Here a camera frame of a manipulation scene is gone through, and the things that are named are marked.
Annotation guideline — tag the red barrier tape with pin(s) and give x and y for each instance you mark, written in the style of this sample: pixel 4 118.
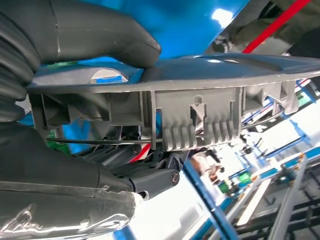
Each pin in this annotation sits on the red barrier tape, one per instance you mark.
pixel 275 26

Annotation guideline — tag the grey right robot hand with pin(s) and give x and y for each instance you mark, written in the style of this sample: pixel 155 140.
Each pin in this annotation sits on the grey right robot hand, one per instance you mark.
pixel 50 165

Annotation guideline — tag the blue metal shelf rack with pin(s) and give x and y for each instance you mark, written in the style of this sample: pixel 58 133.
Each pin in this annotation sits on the blue metal shelf rack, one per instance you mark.
pixel 175 26

